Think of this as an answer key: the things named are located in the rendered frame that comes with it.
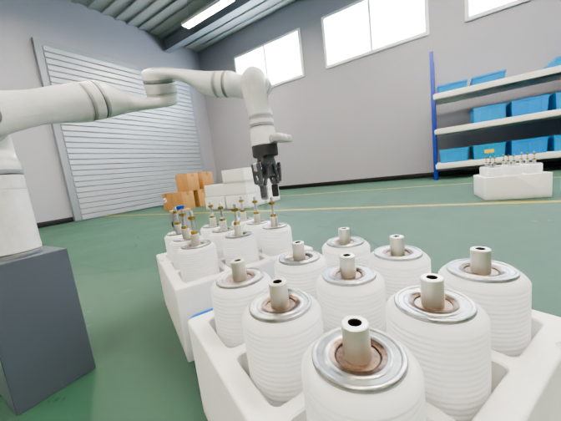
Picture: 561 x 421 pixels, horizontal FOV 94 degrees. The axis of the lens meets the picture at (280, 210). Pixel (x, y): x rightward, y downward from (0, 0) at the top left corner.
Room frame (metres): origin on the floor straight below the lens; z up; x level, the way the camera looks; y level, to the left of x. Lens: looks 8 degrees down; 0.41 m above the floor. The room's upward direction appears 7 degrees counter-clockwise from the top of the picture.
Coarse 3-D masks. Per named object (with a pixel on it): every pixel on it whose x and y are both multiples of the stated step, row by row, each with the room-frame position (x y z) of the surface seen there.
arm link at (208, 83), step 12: (144, 72) 0.81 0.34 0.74; (156, 72) 0.80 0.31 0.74; (168, 72) 0.80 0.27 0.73; (180, 72) 0.80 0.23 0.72; (192, 72) 0.80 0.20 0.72; (204, 72) 0.79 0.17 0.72; (216, 72) 0.78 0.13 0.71; (192, 84) 0.80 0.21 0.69; (204, 84) 0.78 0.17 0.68; (216, 84) 0.77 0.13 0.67; (216, 96) 0.81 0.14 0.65
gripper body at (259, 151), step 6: (264, 144) 0.74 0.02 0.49; (270, 144) 0.75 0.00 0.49; (276, 144) 0.77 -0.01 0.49; (252, 150) 0.77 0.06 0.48; (258, 150) 0.75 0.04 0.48; (264, 150) 0.74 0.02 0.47; (270, 150) 0.75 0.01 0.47; (276, 150) 0.76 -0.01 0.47; (258, 156) 0.75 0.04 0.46; (264, 156) 0.75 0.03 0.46; (270, 156) 0.78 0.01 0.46; (258, 162) 0.75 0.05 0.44; (264, 162) 0.74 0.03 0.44; (270, 162) 0.78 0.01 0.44; (264, 168) 0.75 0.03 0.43; (264, 174) 0.76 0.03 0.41; (270, 174) 0.77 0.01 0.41
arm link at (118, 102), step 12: (96, 84) 0.69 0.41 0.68; (108, 84) 0.72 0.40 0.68; (144, 84) 0.83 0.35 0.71; (156, 84) 0.82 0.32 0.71; (168, 84) 0.83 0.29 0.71; (108, 96) 0.70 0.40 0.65; (120, 96) 0.73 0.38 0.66; (132, 96) 0.77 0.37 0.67; (156, 96) 0.83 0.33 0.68; (168, 96) 0.84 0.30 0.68; (108, 108) 0.70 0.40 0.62; (120, 108) 0.73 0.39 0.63; (132, 108) 0.76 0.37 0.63; (144, 108) 0.80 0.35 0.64; (156, 108) 0.83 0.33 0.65
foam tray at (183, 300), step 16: (160, 256) 0.85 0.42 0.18; (272, 256) 0.71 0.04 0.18; (160, 272) 0.83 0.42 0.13; (176, 272) 0.67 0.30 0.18; (224, 272) 0.63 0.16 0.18; (272, 272) 0.68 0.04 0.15; (176, 288) 0.56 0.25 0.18; (192, 288) 0.57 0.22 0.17; (208, 288) 0.59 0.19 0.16; (176, 304) 0.57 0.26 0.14; (192, 304) 0.57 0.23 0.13; (208, 304) 0.59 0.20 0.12; (176, 320) 0.63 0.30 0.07; (192, 352) 0.56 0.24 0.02
